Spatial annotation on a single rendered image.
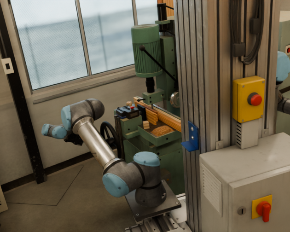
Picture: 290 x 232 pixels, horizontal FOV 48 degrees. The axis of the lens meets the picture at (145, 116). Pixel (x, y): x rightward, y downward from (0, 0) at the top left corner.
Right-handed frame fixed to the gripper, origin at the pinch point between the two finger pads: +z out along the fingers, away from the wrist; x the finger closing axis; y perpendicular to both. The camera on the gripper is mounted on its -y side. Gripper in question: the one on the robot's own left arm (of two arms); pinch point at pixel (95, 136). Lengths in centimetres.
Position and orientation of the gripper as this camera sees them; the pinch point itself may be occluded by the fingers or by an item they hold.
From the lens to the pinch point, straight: 223.5
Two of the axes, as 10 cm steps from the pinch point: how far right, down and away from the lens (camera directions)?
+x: 5.0, 3.0, -8.1
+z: 7.9, 2.1, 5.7
